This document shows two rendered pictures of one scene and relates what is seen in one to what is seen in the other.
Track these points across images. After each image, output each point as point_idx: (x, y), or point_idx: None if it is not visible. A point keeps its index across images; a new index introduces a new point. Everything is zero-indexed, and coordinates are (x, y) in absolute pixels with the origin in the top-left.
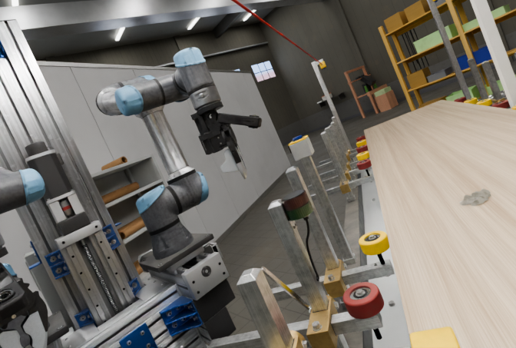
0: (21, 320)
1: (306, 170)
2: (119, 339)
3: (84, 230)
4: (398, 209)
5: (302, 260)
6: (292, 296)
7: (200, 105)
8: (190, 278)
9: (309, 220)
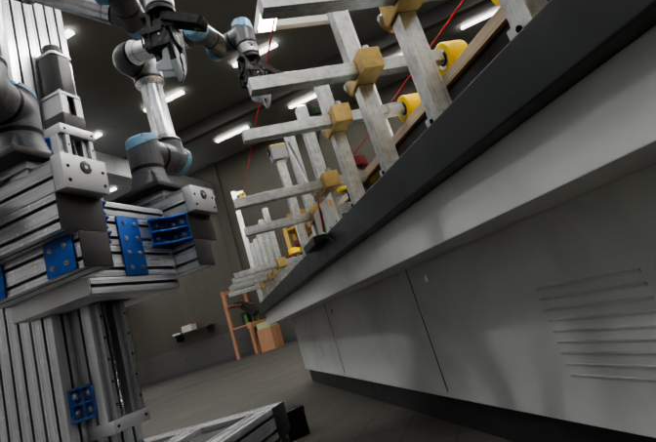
0: (45, 142)
1: (280, 171)
2: (115, 216)
3: (82, 132)
4: None
5: (316, 142)
6: (304, 172)
7: (249, 49)
8: (192, 189)
9: (299, 169)
